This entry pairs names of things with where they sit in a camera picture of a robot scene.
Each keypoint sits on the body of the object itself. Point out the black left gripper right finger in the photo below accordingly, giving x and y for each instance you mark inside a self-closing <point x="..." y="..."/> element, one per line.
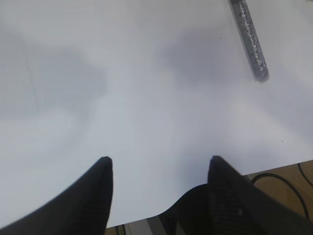
<point x="237" y="207"/>

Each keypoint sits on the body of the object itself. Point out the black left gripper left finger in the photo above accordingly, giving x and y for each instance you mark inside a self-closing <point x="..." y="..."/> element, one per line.
<point x="82" y="209"/>

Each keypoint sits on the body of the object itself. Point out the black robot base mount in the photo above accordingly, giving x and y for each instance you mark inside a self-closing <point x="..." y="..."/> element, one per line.
<point x="191" y="212"/>

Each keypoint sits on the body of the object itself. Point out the silver glitter pen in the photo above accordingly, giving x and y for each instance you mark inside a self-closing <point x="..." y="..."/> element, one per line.
<point x="250" y="39"/>

